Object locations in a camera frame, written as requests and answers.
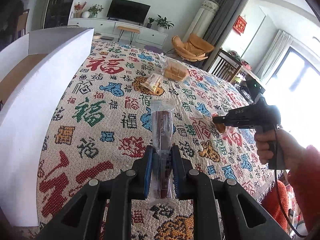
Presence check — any white cardboard box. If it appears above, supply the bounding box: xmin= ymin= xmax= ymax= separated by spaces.
xmin=1 ymin=27 xmax=94 ymax=226

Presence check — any patterned woven table cloth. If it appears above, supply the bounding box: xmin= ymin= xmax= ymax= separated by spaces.
xmin=36 ymin=41 xmax=276 ymax=239

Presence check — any sandwich biscuit packet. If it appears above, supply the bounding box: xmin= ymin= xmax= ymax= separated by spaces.
xmin=141 ymin=73 xmax=162 ymax=93

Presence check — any potted green plant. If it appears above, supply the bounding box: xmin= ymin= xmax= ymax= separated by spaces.
xmin=155 ymin=15 xmax=175 ymax=33

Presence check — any dark wooden dining chair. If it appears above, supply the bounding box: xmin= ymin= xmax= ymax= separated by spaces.
xmin=209 ymin=49 xmax=242 ymax=84

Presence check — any red wall decoration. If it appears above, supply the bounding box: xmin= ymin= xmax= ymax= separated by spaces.
xmin=233 ymin=15 xmax=247 ymax=35

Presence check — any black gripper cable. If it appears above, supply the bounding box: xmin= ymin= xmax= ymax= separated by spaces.
xmin=273 ymin=127 xmax=308 ymax=238

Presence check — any black flat television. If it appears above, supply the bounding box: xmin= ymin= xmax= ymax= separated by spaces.
xmin=106 ymin=0 xmax=150 ymax=25

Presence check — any grey curtain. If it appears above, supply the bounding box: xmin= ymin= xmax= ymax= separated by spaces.
xmin=198 ymin=0 xmax=242 ymax=71

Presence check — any orange lounge chair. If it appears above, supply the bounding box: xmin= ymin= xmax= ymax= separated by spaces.
xmin=171 ymin=33 xmax=215 ymax=62

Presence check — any bun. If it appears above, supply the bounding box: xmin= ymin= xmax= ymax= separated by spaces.
xmin=215 ymin=123 xmax=226 ymax=134

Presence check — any red-sleeved right forearm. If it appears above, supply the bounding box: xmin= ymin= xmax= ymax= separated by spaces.
xmin=289 ymin=146 xmax=319 ymax=231

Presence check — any white tv cabinet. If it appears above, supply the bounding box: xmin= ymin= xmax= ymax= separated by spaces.
xmin=68 ymin=18 xmax=168 ymax=48

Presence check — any small potted plant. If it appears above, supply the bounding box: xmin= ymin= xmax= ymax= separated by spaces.
xmin=146 ymin=17 xmax=155 ymax=29

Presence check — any red flower vase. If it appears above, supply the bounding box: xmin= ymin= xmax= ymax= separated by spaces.
xmin=74 ymin=1 xmax=87 ymax=18

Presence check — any brown bar clear wrapper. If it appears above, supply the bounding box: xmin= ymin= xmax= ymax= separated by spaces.
xmin=149 ymin=99 xmax=176 ymax=208

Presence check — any person's right hand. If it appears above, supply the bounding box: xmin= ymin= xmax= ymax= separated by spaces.
xmin=254 ymin=129 xmax=306 ymax=171

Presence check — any green plant left of tv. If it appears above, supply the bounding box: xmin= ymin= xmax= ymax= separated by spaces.
xmin=88 ymin=4 xmax=104 ymax=18

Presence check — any white standing air conditioner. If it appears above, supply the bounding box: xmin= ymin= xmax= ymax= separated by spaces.
xmin=182 ymin=0 xmax=219 ymax=42

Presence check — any dark glass cabinet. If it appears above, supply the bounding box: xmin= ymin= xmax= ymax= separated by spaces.
xmin=44 ymin=0 xmax=73 ymax=29

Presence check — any small wooden bench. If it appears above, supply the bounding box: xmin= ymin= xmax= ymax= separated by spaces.
xmin=117 ymin=26 xmax=140 ymax=44

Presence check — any bagged sliced bread loaf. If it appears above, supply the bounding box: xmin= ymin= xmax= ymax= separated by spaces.
xmin=161 ymin=57 xmax=189 ymax=82

